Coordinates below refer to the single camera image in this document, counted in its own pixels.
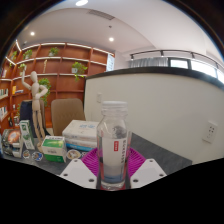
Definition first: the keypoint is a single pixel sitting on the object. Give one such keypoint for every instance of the white wall socket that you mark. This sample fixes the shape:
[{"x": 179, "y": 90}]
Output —
[{"x": 210, "y": 132}]

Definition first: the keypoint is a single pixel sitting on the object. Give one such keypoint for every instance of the branched ceiling lamp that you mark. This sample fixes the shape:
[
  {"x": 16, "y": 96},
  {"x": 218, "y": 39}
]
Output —
[{"x": 81, "y": 2}]

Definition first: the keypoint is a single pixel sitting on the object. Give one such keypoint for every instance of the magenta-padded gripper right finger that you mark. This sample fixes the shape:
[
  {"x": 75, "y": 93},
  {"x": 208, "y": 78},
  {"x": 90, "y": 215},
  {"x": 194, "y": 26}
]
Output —
[{"x": 149, "y": 173}]

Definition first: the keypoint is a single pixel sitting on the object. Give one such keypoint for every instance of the tall green white carton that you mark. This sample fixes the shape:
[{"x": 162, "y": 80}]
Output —
[{"x": 26, "y": 133}]

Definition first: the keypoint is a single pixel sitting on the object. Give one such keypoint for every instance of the white curtain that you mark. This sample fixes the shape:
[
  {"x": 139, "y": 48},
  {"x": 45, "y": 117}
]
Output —
[{"x": 148, "y": 62}]

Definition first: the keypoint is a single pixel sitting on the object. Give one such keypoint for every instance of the white wall poster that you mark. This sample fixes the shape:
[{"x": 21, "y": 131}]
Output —
[{"x": 110, "y": 62}]

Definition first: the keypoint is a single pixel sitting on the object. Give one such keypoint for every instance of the green white box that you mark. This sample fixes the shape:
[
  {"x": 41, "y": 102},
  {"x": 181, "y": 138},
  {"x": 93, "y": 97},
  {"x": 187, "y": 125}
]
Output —
[{"x": 53, "y": 148}]

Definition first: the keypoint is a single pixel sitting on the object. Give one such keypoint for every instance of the wooden artist mannequin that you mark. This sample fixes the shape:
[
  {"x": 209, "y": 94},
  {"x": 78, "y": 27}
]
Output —
[{"x": 35, "y": 106}]

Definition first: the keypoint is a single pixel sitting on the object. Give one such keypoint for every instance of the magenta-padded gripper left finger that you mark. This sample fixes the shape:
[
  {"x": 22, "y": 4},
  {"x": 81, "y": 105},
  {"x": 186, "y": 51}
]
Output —
[{"x": 76, "y": 173}]

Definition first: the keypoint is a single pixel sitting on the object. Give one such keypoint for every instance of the window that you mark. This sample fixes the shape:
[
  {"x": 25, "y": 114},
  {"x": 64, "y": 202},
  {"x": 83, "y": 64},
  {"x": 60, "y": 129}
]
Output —
[{"x": 200, "y": 67}]

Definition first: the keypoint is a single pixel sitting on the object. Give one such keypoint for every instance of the tan upholstered chair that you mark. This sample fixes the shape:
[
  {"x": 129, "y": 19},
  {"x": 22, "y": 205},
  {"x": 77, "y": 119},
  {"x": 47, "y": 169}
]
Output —
[{"x": 66, "y": 115}]

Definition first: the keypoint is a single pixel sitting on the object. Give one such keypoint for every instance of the orange wooden shelf unit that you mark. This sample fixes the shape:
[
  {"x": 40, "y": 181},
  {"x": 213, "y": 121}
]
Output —
[{"x": 63, "y": 83}]

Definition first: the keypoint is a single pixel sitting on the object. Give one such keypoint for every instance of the white wall switch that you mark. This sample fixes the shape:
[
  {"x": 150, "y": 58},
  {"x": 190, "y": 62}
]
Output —
[{"x": 99, "y": 98}]

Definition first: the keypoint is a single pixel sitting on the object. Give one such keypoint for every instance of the clear water bottle white cap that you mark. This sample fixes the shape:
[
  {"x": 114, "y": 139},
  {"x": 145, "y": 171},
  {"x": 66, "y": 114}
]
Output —
[{"x": 113, "y": 150}]

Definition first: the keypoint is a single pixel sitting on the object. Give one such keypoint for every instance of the recessed ceiling downlight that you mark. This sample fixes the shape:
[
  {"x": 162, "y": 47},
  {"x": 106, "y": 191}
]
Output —
[
  {"x": 111, "y": 39},
  {"x": 32, "y": 33}
]

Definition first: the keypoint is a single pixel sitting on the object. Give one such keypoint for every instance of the black curtain rail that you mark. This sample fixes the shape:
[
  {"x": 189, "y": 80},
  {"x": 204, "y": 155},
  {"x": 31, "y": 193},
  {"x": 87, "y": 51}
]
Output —
[{"x": 173, "y": 51}]

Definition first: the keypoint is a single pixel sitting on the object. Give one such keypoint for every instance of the small round printed badge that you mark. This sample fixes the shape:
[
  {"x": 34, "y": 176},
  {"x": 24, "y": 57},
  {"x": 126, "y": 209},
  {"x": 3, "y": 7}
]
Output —
[
  {"x": 84, "y": 154},
  {"x": 26, "y": 154},
  {"x": 73, "y": 154},
  {"x": 37, "y": 156}
]

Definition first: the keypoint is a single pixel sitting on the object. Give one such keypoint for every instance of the ceiling air vent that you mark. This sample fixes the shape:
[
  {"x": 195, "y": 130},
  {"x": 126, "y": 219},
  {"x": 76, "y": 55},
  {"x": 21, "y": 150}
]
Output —
[{"x": 101, "y": 14}]

